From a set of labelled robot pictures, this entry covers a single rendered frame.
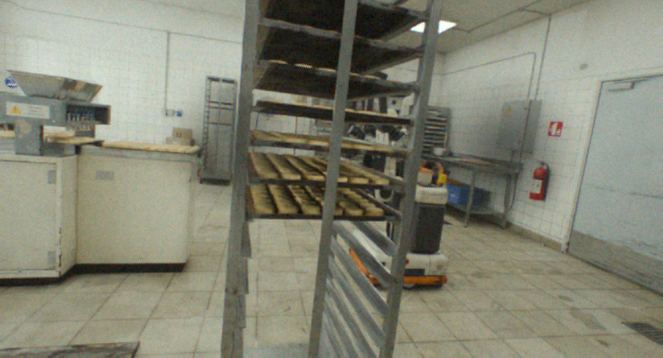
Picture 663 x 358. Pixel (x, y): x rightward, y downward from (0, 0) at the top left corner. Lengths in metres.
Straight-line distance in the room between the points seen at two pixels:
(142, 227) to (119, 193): 0.28
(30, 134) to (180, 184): 0.85
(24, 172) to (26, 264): 0.57
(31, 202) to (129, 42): 4.71
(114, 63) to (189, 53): 1.25
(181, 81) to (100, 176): 4.22
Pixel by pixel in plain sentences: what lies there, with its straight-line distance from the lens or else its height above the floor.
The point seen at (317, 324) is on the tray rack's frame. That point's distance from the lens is 0.96.
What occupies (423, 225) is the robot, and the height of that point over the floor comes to 0.52.
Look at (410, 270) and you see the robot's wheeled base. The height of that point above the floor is 0.17.
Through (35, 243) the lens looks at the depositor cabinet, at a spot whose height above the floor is 0.30.
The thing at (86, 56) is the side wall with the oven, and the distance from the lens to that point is 7.18.
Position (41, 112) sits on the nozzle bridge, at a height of 1.09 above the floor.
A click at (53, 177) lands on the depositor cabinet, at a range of 2.57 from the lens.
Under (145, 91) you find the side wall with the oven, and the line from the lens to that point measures 6.82.
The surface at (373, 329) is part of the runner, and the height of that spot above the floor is 0.59.
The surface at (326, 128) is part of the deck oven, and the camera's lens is 5.58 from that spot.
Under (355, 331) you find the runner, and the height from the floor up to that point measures 0.50.
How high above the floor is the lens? 1.19
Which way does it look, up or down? 7 degrees down
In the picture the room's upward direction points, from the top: 6 degrees clockwise
